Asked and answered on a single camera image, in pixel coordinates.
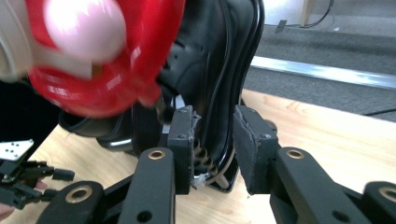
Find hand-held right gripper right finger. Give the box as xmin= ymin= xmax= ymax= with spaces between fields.
xmin=233 ymin=104 xmax=372 ymax=224

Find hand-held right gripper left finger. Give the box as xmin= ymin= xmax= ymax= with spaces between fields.
xmin=118 ymin=105 xmax=196 ymax=224

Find black leather shoe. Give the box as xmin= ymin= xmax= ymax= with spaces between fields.
xmin=162 ymin=18 xmax=237 ymax=150

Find red and black shoe rack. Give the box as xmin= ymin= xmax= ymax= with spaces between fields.
xmin=26 ymin=0 xmax=265 ymax=194

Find beige heeled sandal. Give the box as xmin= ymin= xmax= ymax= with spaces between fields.
xmin=0 ymin=0 xmax=103 ymax=83

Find pink ball knob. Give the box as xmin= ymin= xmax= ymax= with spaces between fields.
xmin=43 ymin=0 xmax=127 ymax=63

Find wooden board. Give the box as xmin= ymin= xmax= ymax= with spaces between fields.
xmin=299 ymin=0 xmax=318 ymax=28

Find metal floor rail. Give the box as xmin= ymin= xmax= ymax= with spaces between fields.
xmin=250 ymin=55 xmax=396 ymax=91

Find black floor cable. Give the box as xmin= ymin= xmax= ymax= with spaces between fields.
xmin=363 ymin=106 xmax=396 ymax=118
xmin=306 ymin=0 xmax=335 ymax=30

